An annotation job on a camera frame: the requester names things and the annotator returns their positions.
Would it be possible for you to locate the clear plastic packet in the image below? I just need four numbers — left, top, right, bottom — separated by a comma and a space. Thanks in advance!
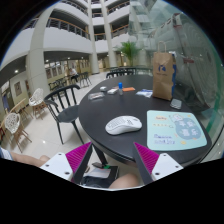
87, 92, 106, 101

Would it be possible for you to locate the brown paper bag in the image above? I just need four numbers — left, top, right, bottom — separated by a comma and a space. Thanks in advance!
151, 41, 177, 102

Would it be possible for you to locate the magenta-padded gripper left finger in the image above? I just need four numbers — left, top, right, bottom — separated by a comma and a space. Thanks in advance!
39, 142, 94, 185

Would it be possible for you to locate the black slatted chair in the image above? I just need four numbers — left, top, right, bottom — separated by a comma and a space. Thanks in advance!
43, 84, 85, 145
105, 67, 138, 79

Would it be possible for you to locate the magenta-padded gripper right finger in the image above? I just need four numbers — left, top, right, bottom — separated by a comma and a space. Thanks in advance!
133, 142, 184, 186

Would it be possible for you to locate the group of black chairs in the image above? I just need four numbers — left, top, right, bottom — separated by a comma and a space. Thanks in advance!
48, 71, 93, 92

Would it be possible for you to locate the light blue cartoon mouse pad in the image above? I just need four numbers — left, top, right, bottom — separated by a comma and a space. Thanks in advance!
146, 110, 208, 152

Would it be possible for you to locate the grey smartphone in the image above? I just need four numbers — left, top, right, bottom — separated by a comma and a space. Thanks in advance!
169, 98, 183, 110

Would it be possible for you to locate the white lattice chair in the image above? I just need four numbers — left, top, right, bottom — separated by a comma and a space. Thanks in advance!
28, 87, 48, 120
3, 112, 33, 154

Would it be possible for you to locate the white perforated computer mouse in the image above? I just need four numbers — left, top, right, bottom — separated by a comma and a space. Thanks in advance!
105, 115, 143, 136

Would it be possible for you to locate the person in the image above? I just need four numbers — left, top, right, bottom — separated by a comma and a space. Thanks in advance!
68, 67, 79, 83
0, 146, 140, 190

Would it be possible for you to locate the white and blue packet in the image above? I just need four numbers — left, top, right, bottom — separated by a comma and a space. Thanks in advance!
135, 88, 154, 99

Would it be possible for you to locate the green potted palm plant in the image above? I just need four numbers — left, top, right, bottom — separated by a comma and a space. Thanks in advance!
114, 41, 143, 68

